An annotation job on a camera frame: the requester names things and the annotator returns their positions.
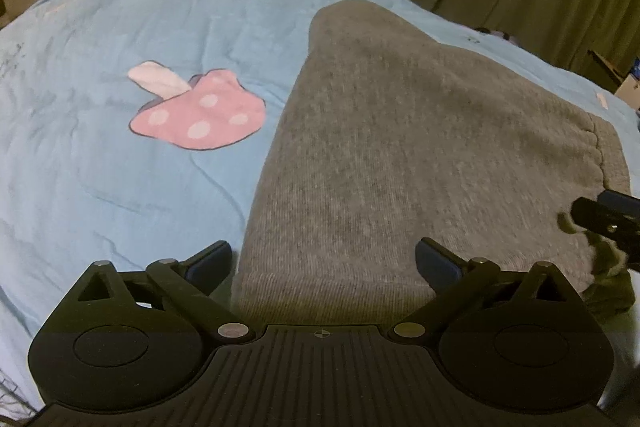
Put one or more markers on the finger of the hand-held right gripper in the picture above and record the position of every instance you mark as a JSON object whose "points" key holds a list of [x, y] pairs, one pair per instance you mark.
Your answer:
{"points": [[627, 247], [607, 209]]}

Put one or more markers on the cardboard box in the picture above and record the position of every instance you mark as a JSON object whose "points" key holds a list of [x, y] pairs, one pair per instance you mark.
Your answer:
{"points": [[617, 74]]}

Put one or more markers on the grey knit pants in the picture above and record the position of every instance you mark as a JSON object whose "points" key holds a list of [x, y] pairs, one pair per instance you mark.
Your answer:
{"points": [[425, 147]]}

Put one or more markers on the blue mushroom print blanket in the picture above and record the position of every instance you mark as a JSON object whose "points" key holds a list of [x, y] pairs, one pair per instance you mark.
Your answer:
{"points": [[125, 167]]}

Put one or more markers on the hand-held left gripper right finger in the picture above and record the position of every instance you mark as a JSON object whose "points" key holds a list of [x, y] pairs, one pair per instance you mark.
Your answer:
{"points": [[438, 265]]}

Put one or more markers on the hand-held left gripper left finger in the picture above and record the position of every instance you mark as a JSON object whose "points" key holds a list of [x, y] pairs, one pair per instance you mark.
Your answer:
{"points": [[209, 266]]}

